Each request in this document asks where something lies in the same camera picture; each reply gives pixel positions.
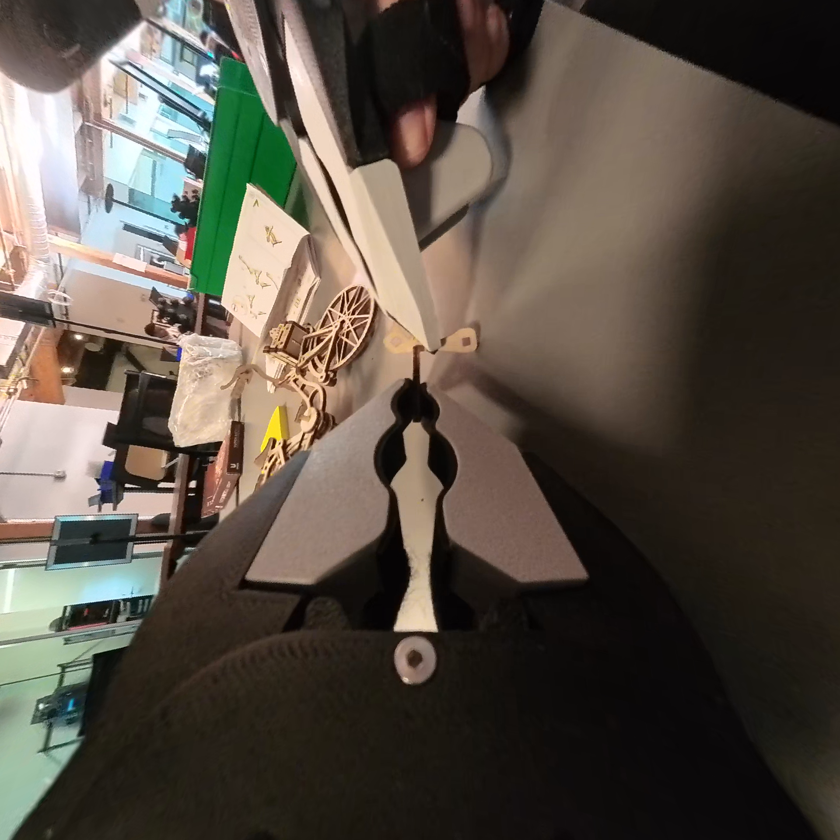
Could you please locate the black chair tan seat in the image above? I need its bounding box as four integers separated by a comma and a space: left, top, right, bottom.
101, 371, 224, 506

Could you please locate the clear plastic bag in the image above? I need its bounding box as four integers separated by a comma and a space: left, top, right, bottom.
167, 333, 244, 447

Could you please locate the wooden crank-shaped model part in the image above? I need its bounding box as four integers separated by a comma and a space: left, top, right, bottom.
384, 322, 481, 358

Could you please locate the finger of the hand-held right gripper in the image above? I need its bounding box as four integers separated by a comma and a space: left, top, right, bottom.
281, 121, 421, 343
285, 20, 443, 353

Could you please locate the green plastic bin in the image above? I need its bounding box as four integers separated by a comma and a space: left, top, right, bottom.
189, 58, 309, 296

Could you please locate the white instruction booklet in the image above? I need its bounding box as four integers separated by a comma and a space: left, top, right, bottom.
220, 184, 322, 336

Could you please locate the person's right hand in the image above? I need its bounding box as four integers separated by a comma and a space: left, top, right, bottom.
387, 0, 526, 168

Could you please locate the flat monitor screen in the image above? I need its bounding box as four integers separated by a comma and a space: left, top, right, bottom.
46, 514, 140, 572

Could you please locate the yellow block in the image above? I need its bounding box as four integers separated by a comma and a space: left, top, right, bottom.
259, 406, 293, 460

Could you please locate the wooden bicycle model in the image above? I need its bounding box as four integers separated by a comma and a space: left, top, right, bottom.
220, 282, 378, 490

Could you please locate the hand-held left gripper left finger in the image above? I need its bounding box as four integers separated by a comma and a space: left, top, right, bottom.
245, 382, 411, 595

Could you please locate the dark brown cardboard box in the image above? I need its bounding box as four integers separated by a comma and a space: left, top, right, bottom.
200, 420, 247, 519

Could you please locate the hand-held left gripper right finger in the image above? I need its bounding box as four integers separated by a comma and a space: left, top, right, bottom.
427, 384, 589, 614

